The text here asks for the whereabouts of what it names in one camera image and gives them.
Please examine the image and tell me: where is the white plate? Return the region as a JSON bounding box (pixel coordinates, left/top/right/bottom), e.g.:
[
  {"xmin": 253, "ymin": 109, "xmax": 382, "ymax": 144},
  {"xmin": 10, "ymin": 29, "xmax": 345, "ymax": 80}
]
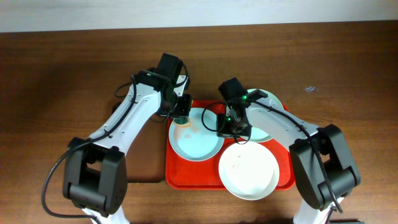
[{"xmin": 218, "ymin": 142, "xmax": 280, "ymax": 200}]

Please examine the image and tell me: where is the brown tray with black rim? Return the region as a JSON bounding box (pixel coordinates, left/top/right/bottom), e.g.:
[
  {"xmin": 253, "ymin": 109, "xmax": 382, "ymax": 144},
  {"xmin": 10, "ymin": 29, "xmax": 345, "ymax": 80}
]
[{"xmin": 126, "ymin": 114, "xmax": 167, "ymax": 183}]

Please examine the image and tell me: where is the light blue plate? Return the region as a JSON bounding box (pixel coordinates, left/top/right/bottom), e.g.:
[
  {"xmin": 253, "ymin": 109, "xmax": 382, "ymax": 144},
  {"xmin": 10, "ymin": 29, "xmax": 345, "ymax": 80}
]
[{"xmin": 169, "ymin": 108, "xmax": 224, "ymax": 162}]

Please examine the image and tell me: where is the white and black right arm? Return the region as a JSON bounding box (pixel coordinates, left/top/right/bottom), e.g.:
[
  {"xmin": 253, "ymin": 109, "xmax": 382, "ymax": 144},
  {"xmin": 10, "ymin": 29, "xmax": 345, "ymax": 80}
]
[{"xmin": 216, "ymin": 90, "xmax": 361, "ymax": 223}]

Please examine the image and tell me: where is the light green plate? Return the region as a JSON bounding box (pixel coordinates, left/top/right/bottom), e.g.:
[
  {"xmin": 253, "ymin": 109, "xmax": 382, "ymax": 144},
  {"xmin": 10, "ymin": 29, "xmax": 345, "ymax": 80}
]
[{"xmin": 236, "ymin": 88, "xmax": 284, "ymax": 143}]

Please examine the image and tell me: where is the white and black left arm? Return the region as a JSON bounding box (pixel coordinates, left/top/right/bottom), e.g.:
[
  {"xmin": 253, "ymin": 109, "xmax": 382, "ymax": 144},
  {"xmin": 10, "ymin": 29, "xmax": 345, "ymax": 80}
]
[{"xmin": 61, "ymin": 68, "xmax": 192, "ymax": 223}]

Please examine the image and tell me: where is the red plastic tray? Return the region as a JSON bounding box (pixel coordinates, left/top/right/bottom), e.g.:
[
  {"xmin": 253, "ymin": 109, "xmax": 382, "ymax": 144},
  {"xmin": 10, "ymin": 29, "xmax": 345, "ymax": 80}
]
[{"xmin": 164, "ymin": 99, "xmax": 296, "ymax": 191}]

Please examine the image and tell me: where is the green and yellow sponge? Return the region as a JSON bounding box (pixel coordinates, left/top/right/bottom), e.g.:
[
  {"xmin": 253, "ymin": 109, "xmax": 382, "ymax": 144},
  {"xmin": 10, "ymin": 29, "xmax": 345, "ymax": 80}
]
[{"xmin": 173, "ymin": 117, "xmax": 190, "ymax": 128}]

